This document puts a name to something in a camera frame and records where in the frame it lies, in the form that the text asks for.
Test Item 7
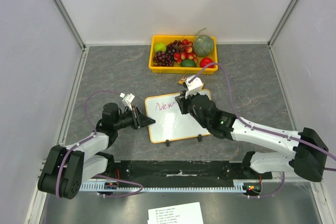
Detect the purple cable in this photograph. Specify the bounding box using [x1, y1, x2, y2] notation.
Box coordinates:
[187, 62, 336, 198]
[56, 90, 144, 199]

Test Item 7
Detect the white printed paper sheet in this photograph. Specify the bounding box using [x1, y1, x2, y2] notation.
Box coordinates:
[148, 202, 204, 224]

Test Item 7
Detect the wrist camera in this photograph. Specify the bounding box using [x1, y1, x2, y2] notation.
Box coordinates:
[119, 93, 135, 110]
[184, 75, 203, 99]

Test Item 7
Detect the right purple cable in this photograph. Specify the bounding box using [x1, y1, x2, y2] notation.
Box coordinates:
[187, 62, 336, 198]

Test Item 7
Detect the green apple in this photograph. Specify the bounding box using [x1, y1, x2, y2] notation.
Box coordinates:
[153, 42, 166, 52]

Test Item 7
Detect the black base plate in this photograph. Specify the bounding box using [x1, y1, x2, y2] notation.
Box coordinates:
[103, 161, 272, 188]

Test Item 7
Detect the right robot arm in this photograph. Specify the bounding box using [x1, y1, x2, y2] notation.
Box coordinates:
[175, 92, 329, 182]

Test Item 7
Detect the red tomato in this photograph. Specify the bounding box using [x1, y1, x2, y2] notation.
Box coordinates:
[199, 57, 213, 68]

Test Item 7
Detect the green avocado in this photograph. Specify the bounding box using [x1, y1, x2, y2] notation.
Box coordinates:
[180, 59, 197, 68]

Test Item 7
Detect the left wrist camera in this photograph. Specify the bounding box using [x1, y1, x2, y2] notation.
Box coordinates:
[119, 93, 135, 110]

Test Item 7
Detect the green netted melon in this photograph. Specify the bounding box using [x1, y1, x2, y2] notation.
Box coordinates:
[193, 28, 215, 57]

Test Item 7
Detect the red grape bunch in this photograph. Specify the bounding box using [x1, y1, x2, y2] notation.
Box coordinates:
[172, 39, 197, 65]

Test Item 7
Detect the grey slotted cable duct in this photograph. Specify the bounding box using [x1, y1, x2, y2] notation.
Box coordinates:
[79, 179, 261, 193]

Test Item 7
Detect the yellow plastic tray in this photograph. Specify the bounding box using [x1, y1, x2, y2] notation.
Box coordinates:
[149, 35, 218, 74]

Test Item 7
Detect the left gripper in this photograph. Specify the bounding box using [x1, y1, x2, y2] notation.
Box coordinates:
[113, 105, 155, 130]

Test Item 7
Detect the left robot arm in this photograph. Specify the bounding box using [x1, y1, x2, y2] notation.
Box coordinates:
[37, 103, 155, 199]

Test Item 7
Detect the yellow framed whiteboard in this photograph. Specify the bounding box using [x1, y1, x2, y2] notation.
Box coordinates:
[145, 93, 210, 144]

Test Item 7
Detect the dark purple grape bunch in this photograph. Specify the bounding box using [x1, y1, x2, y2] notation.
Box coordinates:
[152, 41, 176, 67]

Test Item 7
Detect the yellow candy packet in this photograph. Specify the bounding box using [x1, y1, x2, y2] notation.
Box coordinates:
[178, 75, 187, 85]

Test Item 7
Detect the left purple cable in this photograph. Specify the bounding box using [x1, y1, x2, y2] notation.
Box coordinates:
[56, 90, 144, 199]

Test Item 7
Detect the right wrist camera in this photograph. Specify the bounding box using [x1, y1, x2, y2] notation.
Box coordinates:
[184, 75, 203, 99]

